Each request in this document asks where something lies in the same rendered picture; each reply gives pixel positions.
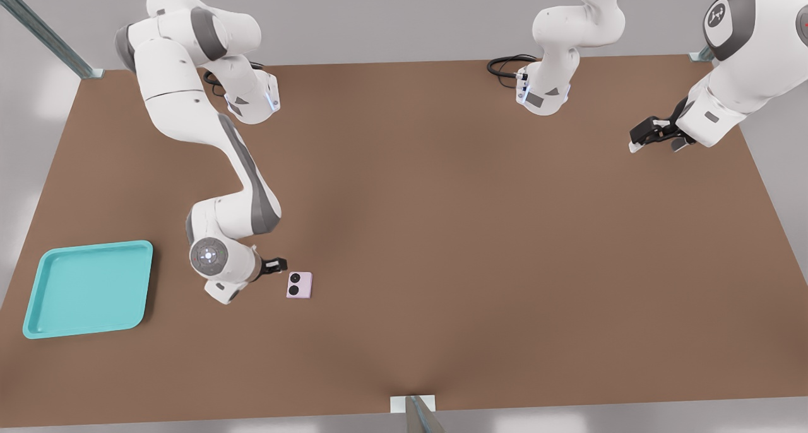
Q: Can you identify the pale blue-green tray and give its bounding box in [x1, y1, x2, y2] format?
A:
[23, 240, 155, 340]

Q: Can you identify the pale lilac phone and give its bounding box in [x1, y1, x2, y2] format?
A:
[285, 271, 313, 300]

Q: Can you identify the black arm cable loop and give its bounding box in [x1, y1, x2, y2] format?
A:
[203, 60, 266, 97]
[487, 54, 538, 90]

